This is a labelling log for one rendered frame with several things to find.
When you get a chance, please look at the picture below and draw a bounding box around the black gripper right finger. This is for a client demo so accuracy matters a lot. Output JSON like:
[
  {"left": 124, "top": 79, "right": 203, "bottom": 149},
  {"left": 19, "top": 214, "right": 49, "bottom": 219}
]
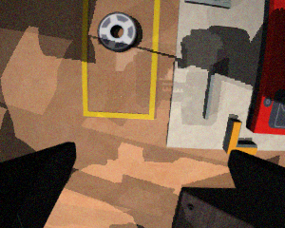
[{"left": 227, "top": 149, "right": 285, "bottom": 228}]

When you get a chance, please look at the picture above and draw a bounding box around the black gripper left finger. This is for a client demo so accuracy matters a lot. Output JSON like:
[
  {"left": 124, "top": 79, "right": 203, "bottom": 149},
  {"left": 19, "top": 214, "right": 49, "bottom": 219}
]
[{"left": 0, "top": 142, "right": 77, "bottom": 228}]

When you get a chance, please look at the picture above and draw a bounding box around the black rubber tyre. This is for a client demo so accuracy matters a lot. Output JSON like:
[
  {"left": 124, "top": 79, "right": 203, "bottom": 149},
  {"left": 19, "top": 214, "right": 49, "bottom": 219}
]
[{"left": 97, "top": 11, "right": 138, "bottom": 53}]

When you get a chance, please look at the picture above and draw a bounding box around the yellow rectangular outline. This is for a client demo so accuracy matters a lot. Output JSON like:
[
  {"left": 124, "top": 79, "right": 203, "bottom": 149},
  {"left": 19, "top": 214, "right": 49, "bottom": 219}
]
[{"left": 82, "top": 0, "right": 161, "bottom": 119}]

